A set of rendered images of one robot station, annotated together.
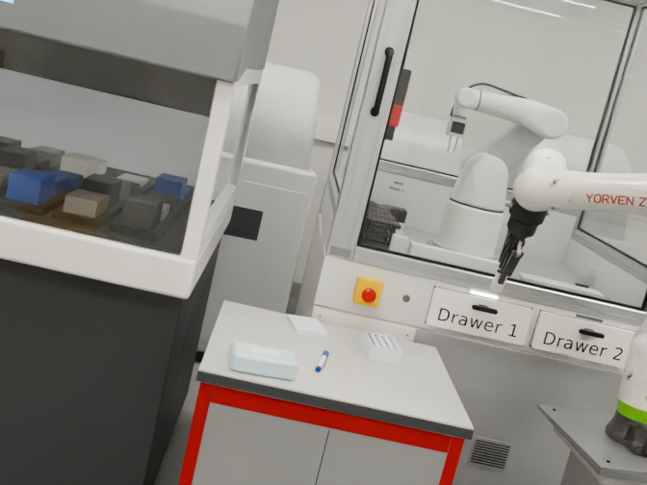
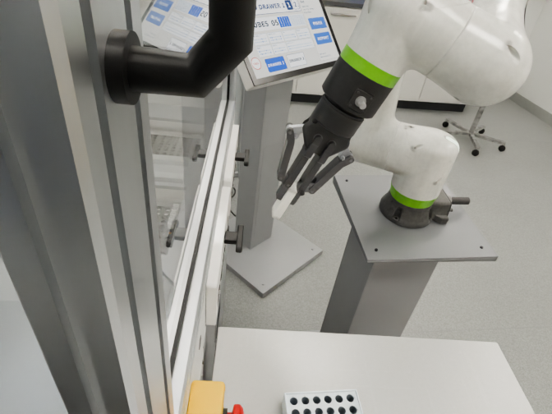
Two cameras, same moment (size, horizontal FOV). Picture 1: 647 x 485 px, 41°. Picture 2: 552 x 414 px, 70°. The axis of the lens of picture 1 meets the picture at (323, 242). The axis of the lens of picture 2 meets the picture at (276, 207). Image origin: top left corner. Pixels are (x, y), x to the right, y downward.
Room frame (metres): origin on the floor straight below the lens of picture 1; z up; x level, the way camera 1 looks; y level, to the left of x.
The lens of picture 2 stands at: (2.33, 0.09, 1.42)
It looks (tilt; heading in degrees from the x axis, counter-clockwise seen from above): 37 degrees down; 268
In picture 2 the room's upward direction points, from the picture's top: 8 degrees clockwise
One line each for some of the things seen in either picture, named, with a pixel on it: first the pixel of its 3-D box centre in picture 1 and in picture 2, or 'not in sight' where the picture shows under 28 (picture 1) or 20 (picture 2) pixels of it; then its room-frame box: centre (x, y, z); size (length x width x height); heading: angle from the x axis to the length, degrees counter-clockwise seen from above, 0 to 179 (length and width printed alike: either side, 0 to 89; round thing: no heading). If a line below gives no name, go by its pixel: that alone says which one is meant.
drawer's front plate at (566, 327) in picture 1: (583, 340); (231, 167); (2.42, -0.80, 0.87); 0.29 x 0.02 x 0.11; 94
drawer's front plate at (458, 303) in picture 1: (478, 316); (219, 248); (2.40, -0.48, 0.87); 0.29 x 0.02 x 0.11; 94
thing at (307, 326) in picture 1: (306, 325); not in sight; (2.25, -0.01, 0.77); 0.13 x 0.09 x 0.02; 17
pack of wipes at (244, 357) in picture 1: (263, 360); not in sight; (1.85, 0.07, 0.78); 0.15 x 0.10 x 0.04; 100
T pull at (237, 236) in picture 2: (483, 308); (233, 237); (2.38, -0.48, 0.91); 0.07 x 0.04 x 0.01; 94
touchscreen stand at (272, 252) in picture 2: not in sight; (269, 165); (2.32, -1.44, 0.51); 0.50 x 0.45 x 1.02; 139
